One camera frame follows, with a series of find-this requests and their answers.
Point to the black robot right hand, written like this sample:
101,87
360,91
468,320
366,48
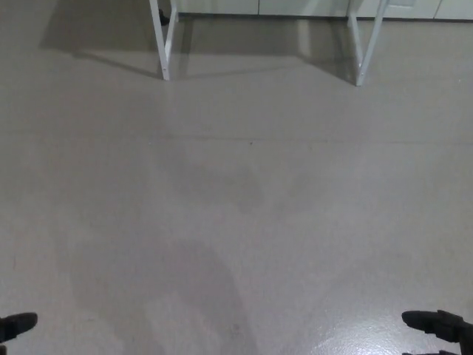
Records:
443,325

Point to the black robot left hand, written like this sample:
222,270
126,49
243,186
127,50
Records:
16,324

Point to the black door stopper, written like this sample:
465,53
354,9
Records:
163,16

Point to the white cabinet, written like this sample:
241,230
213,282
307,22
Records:
295,5

